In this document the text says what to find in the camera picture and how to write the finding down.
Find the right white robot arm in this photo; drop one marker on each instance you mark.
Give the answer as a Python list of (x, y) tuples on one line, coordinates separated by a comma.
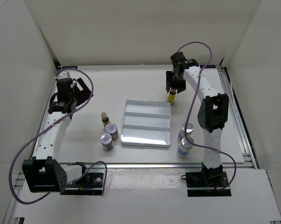
[(213, 112)]

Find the yellow bottle near left arm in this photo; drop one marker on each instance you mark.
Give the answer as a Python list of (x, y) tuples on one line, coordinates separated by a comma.
[(105, 119)]

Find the red lid spice jar rear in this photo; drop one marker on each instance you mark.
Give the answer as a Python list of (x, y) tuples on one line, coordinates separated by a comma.
[(111, 128)]

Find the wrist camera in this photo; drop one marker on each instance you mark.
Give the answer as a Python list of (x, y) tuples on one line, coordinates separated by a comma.
[(62, 75), (177, 57)]

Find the blue label jar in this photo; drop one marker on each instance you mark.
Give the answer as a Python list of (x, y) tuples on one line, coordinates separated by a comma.
[(184, 148), (185, 130)]

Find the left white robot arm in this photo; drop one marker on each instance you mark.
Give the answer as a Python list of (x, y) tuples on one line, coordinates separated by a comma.
[(43, 172)]

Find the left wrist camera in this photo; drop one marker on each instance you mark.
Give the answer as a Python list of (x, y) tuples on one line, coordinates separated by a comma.
[(62, 75)]

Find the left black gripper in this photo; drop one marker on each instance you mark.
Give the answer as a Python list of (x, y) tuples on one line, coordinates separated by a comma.
[(85, 94)]

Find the blue label jar front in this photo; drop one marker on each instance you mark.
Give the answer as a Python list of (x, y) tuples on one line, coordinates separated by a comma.
[(184, 148)]

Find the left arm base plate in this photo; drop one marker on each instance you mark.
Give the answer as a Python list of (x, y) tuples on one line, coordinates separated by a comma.
[(90, 185)]

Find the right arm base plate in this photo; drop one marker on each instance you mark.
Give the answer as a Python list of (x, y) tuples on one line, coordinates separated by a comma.
[(197, 187)]

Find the blue label jar rear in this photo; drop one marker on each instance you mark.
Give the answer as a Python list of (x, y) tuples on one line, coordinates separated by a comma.
[(185, 130)]

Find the white divided tray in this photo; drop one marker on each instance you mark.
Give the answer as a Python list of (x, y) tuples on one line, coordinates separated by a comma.
[(146, 124)]

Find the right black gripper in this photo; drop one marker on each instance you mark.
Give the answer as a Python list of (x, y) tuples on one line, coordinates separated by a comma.
[(168, 76)]

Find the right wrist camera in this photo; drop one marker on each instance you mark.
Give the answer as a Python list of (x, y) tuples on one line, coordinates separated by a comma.
[(177, 57)]

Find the red lid spice jar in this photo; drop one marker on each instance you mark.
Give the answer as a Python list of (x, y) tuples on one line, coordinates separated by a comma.
[(107, 141), (111, 128)]

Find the red lid spice jar front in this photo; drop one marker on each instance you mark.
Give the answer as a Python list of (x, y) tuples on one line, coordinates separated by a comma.
[(107, 141)]

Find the yellow bottle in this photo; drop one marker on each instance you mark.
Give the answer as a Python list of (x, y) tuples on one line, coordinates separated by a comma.
[(171, 96)]

